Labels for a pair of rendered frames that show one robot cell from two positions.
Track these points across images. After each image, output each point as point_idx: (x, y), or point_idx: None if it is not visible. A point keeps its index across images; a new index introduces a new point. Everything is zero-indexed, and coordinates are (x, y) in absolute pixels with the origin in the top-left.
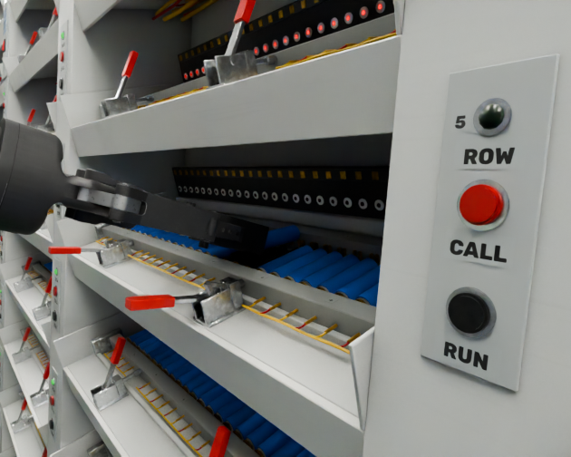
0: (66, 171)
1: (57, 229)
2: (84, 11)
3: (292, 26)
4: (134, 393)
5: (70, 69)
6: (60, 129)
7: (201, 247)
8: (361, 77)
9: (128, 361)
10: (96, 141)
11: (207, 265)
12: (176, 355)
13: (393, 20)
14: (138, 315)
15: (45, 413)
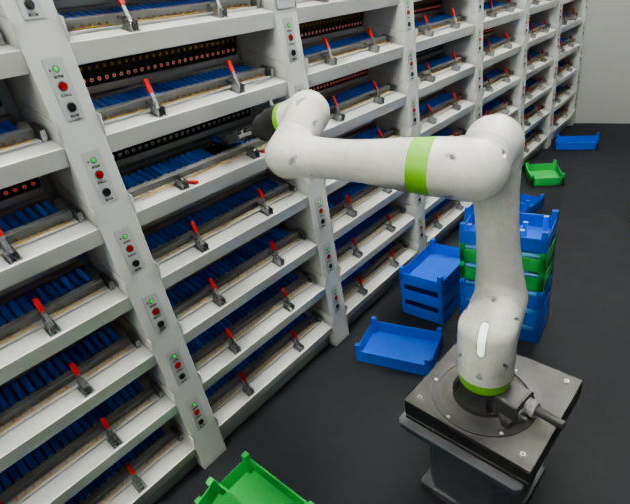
0: (112, 165)
1: (108, 212)
2: (88, 52)
3: (171, 58)
4: (204, 238)
5: (85, 94)
6: (77, 142)
7: (245, 140)
8: (281, 87)
9: (175, 246)
10: (150, 132)
11: (231, 152)
12: (184, 226)
13: (257, 71)
14: (224, 183)
15: (108, 377)
